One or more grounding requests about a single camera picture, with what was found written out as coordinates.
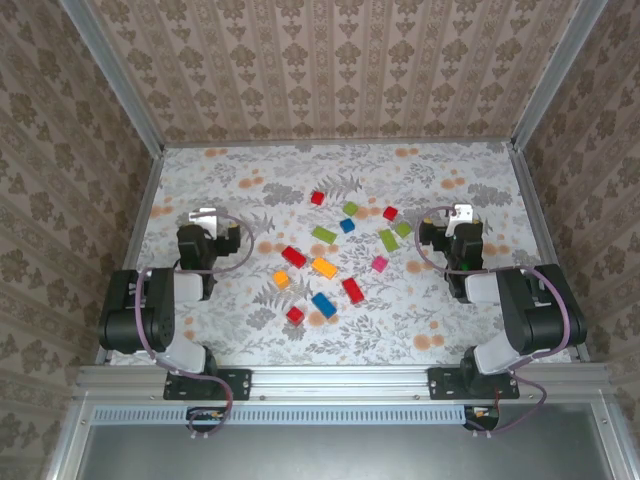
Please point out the green small lego brick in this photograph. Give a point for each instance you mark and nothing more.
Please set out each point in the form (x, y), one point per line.
(403, 230)
(350, 209)

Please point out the green long lego brick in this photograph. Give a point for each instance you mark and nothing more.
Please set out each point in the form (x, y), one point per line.
(388, 240)
(324, 235)

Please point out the red small lego brick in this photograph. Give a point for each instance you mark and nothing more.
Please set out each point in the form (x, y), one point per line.
(295, 316)
(317, 198)
(390, 213)

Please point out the pink small lego brick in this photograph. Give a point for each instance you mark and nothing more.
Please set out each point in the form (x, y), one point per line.
(380, 264)

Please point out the orange small lego brick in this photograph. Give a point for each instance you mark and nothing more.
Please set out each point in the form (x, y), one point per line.
(281, 280)

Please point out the red long lego brick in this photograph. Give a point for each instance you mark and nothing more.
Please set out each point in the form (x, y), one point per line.
(353, 291)
(294, 257)

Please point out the blue small lego brick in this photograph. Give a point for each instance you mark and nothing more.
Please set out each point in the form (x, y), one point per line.
(347, 226)

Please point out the orange long lego brick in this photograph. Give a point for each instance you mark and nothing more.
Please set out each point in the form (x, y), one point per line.
(324, 268)

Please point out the blue long lego brick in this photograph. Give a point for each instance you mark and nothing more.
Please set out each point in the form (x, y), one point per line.
(324, 306)

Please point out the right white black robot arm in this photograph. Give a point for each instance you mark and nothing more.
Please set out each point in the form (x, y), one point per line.
(540, 320)

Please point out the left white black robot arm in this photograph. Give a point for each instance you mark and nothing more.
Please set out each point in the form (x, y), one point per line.
(135, 320)

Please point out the small black electronics board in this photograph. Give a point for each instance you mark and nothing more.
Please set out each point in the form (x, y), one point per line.
(202, 415)
(482, 414)

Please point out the grey metal panel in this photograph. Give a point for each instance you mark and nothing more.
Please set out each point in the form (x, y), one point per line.
(350, 455)

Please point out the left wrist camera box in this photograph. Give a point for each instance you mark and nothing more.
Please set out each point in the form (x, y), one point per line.
(210, 225)

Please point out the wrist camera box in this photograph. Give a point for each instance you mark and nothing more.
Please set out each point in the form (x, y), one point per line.
(210, 225)
(462, 212)

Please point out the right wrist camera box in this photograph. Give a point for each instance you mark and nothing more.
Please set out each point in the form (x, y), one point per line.
(462, 212)

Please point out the aluminium table edge rail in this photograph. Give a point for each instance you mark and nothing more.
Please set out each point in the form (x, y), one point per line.
(340, 142)
(532, 200)
(157, 167)

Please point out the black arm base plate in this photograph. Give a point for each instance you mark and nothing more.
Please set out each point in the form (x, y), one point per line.
(442, 385)
(240, 385)

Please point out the wide aluminium mounting rail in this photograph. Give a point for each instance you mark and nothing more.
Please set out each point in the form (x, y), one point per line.
(340, 380)

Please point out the aluminium frame post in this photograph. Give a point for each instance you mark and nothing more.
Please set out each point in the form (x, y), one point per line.
(556, 75)
(114, 75)

